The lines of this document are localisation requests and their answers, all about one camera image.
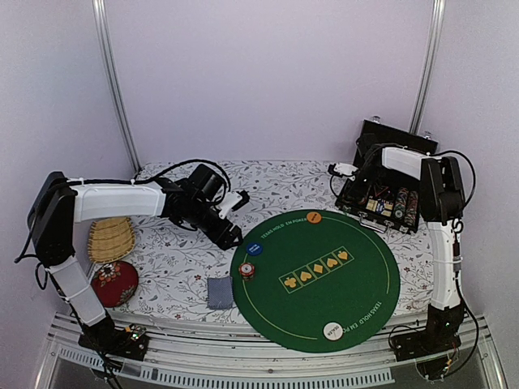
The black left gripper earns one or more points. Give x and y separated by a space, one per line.
225 243

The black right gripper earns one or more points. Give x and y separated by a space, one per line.
356 193

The orange blind button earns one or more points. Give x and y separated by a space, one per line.
314 217

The blue blind button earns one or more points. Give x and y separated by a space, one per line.
254 249

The white dealer button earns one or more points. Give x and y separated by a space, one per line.
333 331

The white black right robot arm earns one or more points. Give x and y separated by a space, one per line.
441 201

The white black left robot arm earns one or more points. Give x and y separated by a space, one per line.
200 202

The black poker chip case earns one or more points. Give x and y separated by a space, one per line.
397 208

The woven bamboo basket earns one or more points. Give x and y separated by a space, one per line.
110 240

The blue playing card deck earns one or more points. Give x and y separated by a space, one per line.
220 293

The red floral round cushion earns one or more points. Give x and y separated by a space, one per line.
115 283

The round green poker mat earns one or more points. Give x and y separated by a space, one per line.
312 274

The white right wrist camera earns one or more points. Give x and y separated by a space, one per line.
342 168

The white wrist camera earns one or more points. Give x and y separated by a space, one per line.
232 201
342 168

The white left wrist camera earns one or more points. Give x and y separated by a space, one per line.
232 201

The right aluminium frame post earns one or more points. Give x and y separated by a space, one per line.
433 44

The aluminium frame post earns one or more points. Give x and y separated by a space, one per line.
433 44
107 55

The left aluminium frame post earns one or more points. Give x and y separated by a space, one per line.
107 55

